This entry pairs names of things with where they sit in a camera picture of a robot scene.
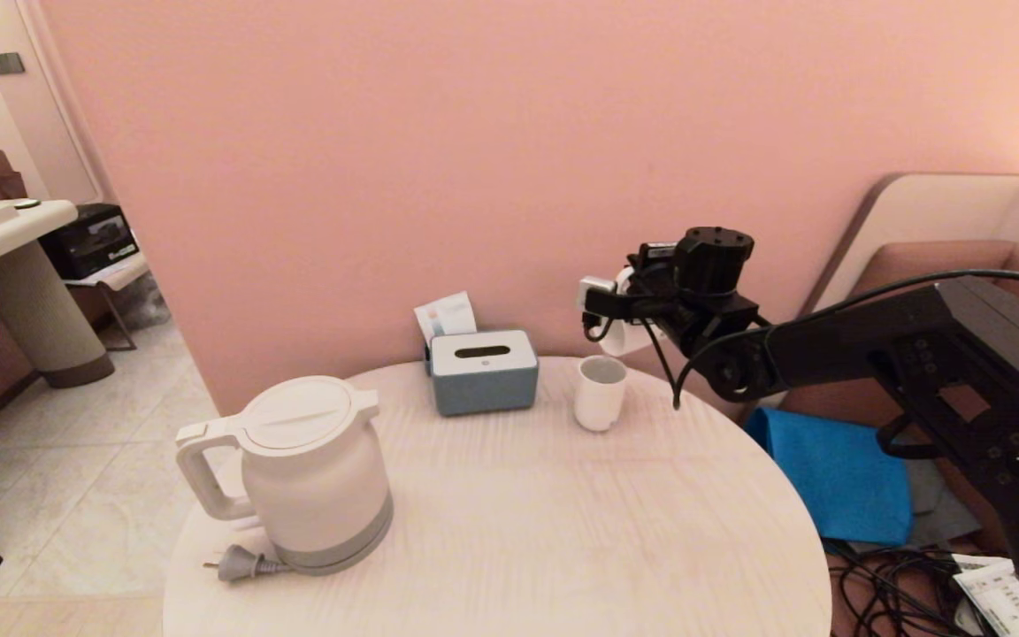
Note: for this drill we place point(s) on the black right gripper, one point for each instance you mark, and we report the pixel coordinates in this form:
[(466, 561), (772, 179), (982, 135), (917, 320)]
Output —
[(713, 261)]

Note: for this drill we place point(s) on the white ribbed mug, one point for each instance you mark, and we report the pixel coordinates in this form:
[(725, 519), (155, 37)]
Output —
[(629, 341)]

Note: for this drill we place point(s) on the white electric kettle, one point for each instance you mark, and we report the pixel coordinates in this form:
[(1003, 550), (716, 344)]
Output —
[(324, 478)]

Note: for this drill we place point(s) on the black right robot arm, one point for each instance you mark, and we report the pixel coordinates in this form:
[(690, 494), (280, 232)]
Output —
[(828, 354)]

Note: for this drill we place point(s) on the brown upholstered sofa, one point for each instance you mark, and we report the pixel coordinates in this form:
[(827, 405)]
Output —
[(881, 265)]

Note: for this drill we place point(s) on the beige rounded backrest panel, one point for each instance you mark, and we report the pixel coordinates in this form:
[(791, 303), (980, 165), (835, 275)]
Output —
[(916, 211)]

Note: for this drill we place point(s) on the blue folded cloth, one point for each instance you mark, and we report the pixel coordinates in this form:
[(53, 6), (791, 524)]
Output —
[(828, 478)]

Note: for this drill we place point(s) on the grey tissue box white lid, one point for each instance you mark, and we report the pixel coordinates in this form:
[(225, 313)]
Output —
[(483, 385)]

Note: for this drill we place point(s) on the white paper sachets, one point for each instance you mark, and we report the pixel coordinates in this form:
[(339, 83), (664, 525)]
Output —
[(446, 315)]

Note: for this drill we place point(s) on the grey folded cloth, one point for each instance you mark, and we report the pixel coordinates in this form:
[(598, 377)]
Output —
[(938, 513)]

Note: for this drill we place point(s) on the printed white paper sheet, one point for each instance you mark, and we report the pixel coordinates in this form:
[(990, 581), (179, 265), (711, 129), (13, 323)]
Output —
[(996, 597)]

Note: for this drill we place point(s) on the grey round kettle base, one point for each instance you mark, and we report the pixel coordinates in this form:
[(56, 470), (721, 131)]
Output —
[(337, 568)]

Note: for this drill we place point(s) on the grey power plug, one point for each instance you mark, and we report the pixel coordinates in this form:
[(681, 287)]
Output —
[(241, 563)]

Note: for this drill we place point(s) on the clear plastic bag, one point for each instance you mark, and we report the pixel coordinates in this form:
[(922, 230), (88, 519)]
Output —
[(142, 307)]

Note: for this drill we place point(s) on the small white metal-legged stool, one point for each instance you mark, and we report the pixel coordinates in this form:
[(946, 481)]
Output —
[(120, 274)]

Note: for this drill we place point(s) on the black box appliance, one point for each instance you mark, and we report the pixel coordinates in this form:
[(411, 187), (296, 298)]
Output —
[(89, 245)]

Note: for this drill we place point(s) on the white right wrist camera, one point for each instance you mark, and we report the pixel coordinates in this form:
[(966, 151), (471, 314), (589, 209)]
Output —
[(596, 287)]

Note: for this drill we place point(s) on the beige sink pedestal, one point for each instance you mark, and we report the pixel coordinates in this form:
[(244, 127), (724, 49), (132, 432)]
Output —
[(41, 326)]

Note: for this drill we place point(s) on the grey wall switch plate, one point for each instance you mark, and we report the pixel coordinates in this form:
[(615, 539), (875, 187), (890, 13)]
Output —
[(7, 64)]

